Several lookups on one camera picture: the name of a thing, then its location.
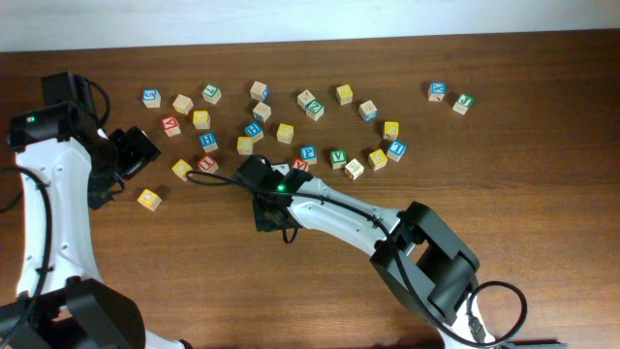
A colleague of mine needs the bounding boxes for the yellow block centre left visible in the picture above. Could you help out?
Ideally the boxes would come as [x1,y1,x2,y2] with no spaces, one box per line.
[236,137,254,155]

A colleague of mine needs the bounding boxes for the wood leaf block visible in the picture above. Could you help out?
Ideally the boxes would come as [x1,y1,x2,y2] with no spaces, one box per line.
[296,89,315,111]

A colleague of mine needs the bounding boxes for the green J block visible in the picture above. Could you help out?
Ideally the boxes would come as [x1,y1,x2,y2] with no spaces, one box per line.
[452,94,475,115]

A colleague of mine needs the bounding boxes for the green L block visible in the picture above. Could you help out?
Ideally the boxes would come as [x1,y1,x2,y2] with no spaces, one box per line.
[201,83,222,105]

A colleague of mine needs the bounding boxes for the green Z block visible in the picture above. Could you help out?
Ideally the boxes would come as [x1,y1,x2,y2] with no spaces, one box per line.
[305,99,325,121]

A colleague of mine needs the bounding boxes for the blue h block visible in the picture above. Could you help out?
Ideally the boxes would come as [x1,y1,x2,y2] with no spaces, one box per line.
[199,132,218,153]
[244,121,264,143]

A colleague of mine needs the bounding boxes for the yellow K block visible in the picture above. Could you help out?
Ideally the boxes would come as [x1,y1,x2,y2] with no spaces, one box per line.
[383,121,399,141]

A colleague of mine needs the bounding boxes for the blue X block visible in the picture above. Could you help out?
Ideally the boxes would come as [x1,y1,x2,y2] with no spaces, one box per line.
[427,81,447,102]

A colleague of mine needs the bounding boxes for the yellow block lower left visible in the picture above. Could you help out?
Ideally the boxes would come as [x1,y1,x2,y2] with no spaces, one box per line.
[171,159,193,181]

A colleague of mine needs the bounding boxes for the blue block far left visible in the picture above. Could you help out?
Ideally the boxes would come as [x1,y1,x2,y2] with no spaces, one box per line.
[141,89,161,109]

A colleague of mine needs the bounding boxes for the red block upper left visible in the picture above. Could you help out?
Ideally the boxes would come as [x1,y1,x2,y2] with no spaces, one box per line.
[161,115,181,137]

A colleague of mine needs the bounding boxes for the blue H block left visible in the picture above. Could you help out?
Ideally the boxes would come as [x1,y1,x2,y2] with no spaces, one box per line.
[199,132,218,153]

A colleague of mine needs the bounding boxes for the blue T block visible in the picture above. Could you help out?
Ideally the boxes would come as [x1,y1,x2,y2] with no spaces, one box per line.
[387,141,407,162]

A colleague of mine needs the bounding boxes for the wood block blue side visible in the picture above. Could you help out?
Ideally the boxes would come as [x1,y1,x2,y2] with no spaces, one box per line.
[250,81,269,102]

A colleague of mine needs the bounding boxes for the red V block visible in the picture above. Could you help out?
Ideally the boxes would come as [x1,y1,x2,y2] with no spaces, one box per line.
[292,158,309,172]

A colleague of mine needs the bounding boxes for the wood block green side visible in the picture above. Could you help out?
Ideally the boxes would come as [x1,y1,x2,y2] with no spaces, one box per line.
[252,102,272,123]

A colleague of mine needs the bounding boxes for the yellow block front left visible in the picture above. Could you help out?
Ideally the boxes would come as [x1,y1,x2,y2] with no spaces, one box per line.
[137,189,162,211]

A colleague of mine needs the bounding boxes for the red I block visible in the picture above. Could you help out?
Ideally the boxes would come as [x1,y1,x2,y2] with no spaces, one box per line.
[198,154,219,174]

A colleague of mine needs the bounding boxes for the blue P block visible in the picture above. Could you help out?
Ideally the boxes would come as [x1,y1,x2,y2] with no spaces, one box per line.
[300,145,318,165]

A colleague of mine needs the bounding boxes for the yellow G block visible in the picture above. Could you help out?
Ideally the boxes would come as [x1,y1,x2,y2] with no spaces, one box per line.
[368,149,388,171]

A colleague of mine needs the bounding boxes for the yellow block upper left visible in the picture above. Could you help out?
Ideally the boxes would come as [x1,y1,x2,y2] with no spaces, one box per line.
[193,110,211,130]

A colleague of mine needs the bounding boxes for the yellow S block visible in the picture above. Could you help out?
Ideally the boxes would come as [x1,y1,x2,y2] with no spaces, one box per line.
[276,123,295,143]

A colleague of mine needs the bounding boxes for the green V block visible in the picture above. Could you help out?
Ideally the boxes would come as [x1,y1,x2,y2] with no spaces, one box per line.
[329,149,347,169]

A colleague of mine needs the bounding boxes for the yellow block top centre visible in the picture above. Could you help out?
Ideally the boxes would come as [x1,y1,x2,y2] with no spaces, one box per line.
[336,84,354,106]

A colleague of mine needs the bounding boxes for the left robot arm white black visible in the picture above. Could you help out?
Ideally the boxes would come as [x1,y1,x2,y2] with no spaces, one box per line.
[1,72,189,348]

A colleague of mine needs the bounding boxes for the plain wood yellow block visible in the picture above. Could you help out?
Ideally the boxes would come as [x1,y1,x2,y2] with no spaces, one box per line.
[172,94,194,115]

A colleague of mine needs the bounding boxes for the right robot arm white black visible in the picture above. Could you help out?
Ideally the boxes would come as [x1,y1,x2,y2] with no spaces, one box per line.
[233,155,528,348]

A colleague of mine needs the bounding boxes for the red outlined white block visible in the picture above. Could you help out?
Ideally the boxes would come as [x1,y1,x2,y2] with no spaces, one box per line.
[345,159,364,180]

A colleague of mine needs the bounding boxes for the blue H block centre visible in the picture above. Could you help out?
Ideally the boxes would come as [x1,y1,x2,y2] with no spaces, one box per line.
[244,121,264,143]

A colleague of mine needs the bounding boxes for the shell block blue D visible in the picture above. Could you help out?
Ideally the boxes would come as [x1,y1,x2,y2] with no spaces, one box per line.
[358,100,378,122]

